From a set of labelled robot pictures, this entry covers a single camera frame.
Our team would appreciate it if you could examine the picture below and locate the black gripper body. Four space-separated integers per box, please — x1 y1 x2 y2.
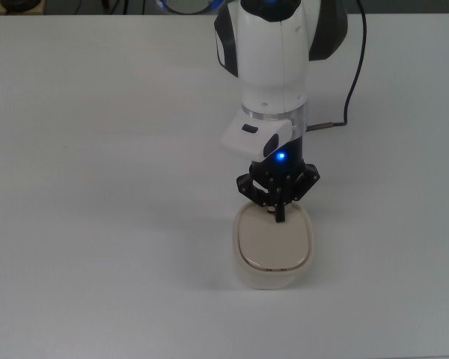
246 134 308 182

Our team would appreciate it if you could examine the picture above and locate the small white trash can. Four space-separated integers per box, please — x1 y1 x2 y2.
232 200 316 291

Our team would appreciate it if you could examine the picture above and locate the black cable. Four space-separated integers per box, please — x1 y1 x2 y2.
308 0 368 132

